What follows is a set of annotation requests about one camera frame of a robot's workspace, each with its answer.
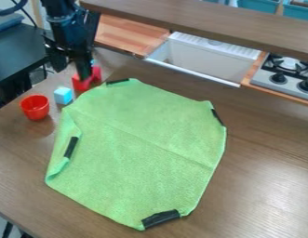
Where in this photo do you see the green cloth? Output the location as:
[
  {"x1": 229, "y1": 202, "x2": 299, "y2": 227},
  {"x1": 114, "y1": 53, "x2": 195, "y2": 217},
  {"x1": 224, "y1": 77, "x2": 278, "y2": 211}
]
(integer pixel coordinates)
[{"x1": 44, "y1": 77, "x2": 230, "y2": 232}]

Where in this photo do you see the teal bin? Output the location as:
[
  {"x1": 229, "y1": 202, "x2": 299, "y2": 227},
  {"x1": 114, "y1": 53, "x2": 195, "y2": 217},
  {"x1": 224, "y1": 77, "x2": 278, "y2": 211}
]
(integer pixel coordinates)
[
  {"x1": 281, "y1": 0, "x2": 308, "y2": 22},
  {"x1": 236, "y1": 0, "x2": 283, "y2": 15}
]

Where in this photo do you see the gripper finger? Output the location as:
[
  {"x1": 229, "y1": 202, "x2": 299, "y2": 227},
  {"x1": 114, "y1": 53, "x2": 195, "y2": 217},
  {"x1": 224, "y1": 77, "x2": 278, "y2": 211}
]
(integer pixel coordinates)
[{"x1": 74, "y1": 58, "x2": 96, "y2": 85}]

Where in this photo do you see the light blue cube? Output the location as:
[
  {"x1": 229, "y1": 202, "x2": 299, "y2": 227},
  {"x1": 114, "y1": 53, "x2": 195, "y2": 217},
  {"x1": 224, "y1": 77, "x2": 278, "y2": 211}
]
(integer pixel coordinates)
[{"x1": 52, "y1": 86, "x2": 75, "y2": 106}]

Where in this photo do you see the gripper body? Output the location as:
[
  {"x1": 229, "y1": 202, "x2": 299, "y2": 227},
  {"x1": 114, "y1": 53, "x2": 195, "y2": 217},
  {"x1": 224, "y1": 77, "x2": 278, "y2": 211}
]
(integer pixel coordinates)
[{"x1": 43, "y1": 8, "x2": 101, "y2": 74}]

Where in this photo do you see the red toy block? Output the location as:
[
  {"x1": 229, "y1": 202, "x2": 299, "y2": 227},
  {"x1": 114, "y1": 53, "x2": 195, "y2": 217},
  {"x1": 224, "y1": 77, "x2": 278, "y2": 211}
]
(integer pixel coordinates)
[{"x1": 70, "y1": 65, "x2": 104, "y2": 93}]

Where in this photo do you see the toy sink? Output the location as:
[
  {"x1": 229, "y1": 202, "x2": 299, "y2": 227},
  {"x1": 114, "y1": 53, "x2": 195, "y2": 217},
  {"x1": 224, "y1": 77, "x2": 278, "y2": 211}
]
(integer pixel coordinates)
[{"x1": 143, "y1": 31, "x2": 263, "y2": 89}]

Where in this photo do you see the toy stove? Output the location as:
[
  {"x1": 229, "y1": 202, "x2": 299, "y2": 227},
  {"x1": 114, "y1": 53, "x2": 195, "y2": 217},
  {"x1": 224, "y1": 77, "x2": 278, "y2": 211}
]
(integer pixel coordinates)
[{"x1": 248, "y1": 52, "x2": 308, "y2": 103}]

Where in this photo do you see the red cup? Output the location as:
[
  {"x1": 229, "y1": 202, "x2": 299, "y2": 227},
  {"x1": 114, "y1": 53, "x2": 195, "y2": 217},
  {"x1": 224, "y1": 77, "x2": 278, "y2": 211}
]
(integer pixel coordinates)
[{"x1": 18, "y1": 94, "x2": 52, "y2": 122}]

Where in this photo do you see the black side table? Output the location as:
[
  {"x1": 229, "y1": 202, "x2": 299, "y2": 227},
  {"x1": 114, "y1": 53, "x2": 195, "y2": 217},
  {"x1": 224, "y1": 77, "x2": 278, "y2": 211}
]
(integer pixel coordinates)
[{"x1": 0, "y1": 22, "x2": 52, "y2": 112}]

